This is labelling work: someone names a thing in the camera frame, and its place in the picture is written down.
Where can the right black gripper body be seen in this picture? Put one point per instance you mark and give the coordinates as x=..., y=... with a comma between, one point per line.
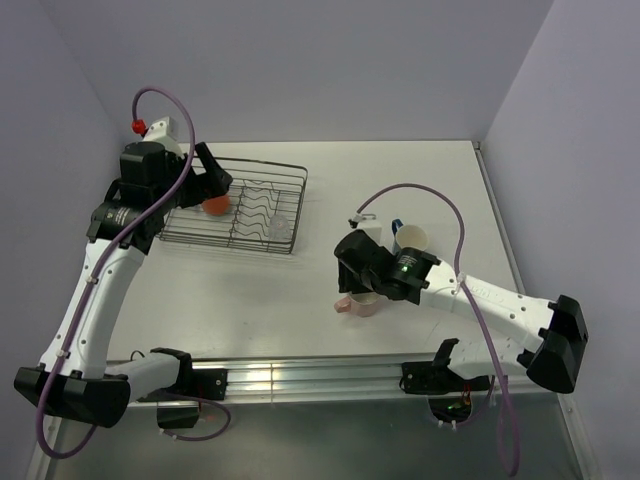
x=357, y=283

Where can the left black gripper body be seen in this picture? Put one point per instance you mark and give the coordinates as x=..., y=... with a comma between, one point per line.
x=190, y=192

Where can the orange mug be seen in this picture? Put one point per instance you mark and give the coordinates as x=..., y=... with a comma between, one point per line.
x=217, y=206

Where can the pink mug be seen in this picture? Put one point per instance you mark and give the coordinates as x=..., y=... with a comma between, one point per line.
x=360, y=305

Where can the dark wire dish rack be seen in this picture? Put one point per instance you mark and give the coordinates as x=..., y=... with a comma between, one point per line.
x=259, y=190

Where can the clear glass cup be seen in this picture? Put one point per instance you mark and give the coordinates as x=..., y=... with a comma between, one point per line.
x=279, y=229

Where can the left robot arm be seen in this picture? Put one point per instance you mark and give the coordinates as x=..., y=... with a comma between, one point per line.
x=120, y=235

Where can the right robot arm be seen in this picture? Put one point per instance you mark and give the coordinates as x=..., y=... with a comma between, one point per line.
x=544, y=340

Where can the blue mug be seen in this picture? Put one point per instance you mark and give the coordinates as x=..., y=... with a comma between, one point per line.
x=408, y=236

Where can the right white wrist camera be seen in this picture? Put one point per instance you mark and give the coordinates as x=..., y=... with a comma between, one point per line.
x=369, y=223

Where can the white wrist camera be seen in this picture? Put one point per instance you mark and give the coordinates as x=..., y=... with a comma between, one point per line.
x=369, y=223
x=162, y=131

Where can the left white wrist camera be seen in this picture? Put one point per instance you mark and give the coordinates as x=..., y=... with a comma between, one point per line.
x=162, y=131

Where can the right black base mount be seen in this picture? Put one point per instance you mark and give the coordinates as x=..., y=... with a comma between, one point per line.
x=427, y=378

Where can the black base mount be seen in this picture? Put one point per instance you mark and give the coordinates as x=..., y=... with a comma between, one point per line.
x=210, y=383
x=427, y=378

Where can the aluminium rail frame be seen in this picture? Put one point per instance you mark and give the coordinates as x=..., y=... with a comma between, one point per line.
x=310, y=375

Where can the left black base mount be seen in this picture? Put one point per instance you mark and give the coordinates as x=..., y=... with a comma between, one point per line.
x=210, y=383

